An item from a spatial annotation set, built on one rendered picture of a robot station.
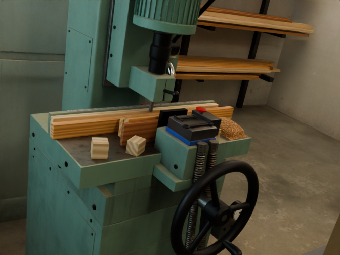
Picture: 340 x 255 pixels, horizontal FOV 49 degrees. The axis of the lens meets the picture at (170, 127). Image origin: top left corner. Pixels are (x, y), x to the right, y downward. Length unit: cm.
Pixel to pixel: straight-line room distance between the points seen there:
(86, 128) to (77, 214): 27
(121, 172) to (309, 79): 395
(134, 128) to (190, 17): 33
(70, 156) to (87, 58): 40
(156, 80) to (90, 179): 33
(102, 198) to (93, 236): 13
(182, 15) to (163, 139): 32
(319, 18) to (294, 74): 70
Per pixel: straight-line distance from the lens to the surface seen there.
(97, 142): 90
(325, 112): 459
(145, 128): 101
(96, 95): 122
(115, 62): 115
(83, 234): 112
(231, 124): 121
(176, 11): 98
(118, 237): 106
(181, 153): 92
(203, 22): 342
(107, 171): 91
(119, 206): 100
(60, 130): 99
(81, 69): 126
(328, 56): 460
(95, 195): 101
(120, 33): 112
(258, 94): 496
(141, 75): 109
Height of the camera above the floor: 133
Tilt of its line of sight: 21 degrees down
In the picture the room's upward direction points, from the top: 11 degrees clockwise
